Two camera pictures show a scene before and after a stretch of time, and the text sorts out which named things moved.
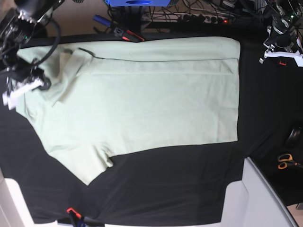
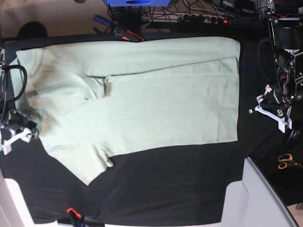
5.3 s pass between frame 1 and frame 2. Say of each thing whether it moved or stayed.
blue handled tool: stayed
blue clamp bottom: stayed
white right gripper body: moved
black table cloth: stayed
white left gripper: moved
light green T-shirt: stayed
